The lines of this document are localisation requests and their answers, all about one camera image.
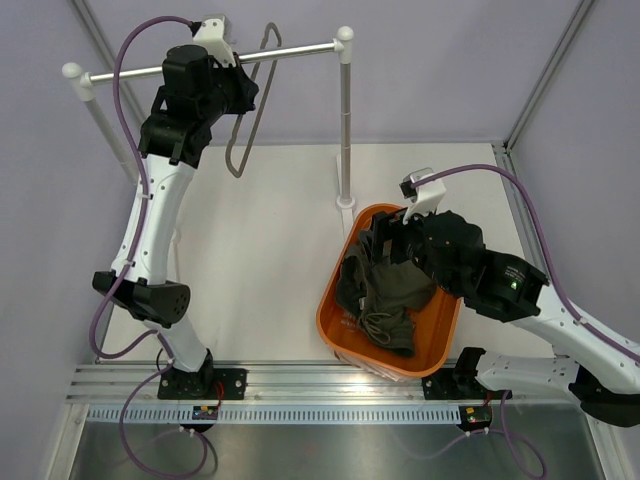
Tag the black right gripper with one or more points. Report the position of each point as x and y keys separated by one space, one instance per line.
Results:
x=384 y=227

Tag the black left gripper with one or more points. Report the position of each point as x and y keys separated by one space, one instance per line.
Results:
x=244 y=88

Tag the dark green shorts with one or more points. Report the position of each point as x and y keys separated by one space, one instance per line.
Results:
x=380 y=295

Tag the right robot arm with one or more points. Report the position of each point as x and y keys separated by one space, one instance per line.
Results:
x=599 y=374

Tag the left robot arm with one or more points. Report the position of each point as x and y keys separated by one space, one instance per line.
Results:
x=198 y=89

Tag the white rack base foot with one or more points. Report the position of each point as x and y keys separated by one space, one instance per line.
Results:
x=345 y=200

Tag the orange plastic tub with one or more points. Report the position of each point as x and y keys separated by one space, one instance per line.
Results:
x=434 y=328

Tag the silver clothes rack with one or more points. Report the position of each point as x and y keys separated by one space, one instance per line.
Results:
x=83 y=84

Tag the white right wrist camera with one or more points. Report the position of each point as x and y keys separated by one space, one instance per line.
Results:
x=425 y=198

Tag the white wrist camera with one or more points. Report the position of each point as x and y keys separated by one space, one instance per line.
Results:
x=425 y=198
x=211 y=34

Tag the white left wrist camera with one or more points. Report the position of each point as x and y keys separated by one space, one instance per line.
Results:
x=211 y=34

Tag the aluminium mounting rail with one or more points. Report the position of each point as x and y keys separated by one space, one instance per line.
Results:
x=279 y=382

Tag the white slotted cable duct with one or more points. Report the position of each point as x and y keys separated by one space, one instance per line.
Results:
x=236 y=414

